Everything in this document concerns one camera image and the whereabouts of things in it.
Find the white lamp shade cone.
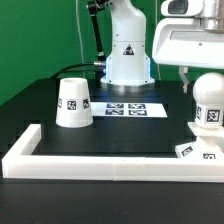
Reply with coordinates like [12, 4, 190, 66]
[56, 78, 93, 128]

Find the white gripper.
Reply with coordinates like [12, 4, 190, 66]
[152, 18, 224, 93]

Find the thin white cable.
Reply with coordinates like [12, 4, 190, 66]
[75, 0, 86, 79]

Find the white lamp base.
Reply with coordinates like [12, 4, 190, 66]
[175, 122, 224, 160]

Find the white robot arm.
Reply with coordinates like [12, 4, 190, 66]
[101, 0, 224, 92]

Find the white lamp bulb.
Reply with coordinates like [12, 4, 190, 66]
[193, 72, 224, 129]

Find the paper sheet with markers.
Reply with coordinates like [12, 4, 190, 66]
[91, 102, 167, 118]

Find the white U-shaped fence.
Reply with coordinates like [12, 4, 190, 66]
[2, 124, 224, 182]

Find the black cable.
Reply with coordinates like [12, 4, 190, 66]
[50, 61, 108, 80]

